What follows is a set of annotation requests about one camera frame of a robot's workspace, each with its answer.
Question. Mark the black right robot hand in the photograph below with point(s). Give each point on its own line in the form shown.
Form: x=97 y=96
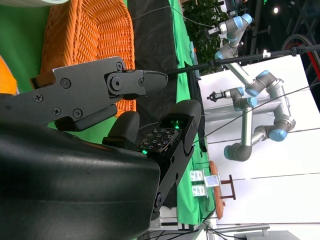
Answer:
x=75 y=180

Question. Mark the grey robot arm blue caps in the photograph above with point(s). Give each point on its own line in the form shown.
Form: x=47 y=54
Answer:
x=246 y=125
x=236 y=25

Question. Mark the orange wicker basket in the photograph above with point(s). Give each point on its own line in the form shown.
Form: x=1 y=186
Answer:
x=87 y=32

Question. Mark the white metal cabinet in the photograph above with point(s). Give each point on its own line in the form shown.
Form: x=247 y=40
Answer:
x=172 y=220

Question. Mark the small white printed box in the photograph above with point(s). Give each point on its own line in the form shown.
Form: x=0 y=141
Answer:
x=199 y=191
x=197 y=175

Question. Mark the green cloth with cartoon print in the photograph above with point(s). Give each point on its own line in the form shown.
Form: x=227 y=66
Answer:
x=183 y=85

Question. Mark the oval wooden board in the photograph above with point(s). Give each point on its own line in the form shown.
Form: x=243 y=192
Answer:
x=218 y=200

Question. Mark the green tablecloth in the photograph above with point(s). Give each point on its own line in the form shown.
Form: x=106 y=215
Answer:
x=22 y=37

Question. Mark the dark wooden stand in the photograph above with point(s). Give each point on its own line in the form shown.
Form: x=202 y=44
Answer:
x=233 y=187

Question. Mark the black backdrop curtain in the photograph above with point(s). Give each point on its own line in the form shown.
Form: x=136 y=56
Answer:
x=155 y=37

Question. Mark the green leafy plant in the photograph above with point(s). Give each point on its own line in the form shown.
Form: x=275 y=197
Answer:
x=200 y=20

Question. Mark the black backdrop pole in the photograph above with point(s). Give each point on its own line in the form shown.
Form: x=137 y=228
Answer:
x=250 y=58

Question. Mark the bicycle wheel red rim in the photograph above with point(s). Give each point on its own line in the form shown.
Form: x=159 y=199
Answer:
x=312 y=57

